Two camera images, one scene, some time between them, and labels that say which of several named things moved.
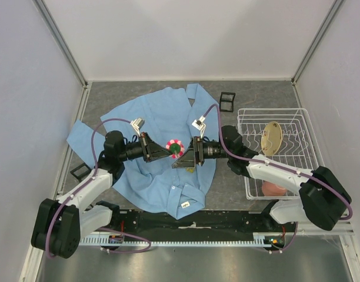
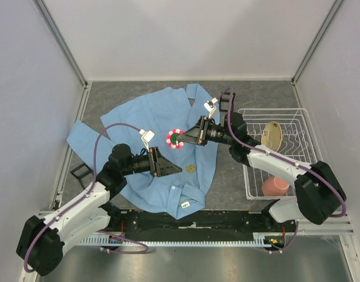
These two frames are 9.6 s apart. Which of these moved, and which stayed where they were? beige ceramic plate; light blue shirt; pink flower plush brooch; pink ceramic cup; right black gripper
Moved: right black gripper; pink flower plush brooch
Stayed: pink ceramic cup; light blue shirt; beige ceramic plate
